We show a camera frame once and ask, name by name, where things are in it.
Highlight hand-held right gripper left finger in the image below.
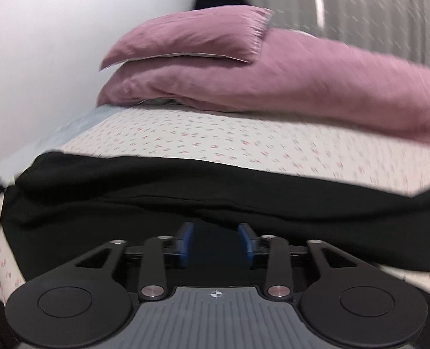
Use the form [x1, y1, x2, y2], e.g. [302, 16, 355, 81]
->
[67, 222, 195, 302]

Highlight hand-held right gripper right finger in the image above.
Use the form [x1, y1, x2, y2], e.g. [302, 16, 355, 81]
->
[237, 222, 365, 302]

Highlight black pants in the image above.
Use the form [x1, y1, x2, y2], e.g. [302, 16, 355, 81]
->
[0, 152, 430, 281]

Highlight cherry print bed sheet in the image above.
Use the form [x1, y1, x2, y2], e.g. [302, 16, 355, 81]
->
[0, 104, 430, 300]

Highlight pink duvet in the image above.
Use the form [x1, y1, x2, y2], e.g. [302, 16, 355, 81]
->
[96, 28, 430, 148]

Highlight pink pillow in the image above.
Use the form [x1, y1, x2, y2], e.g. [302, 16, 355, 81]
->
[99, 5, 274, 72]

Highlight grey patterned curtain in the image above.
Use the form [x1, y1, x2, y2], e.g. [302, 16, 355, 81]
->
[233, 0, 430, 67]

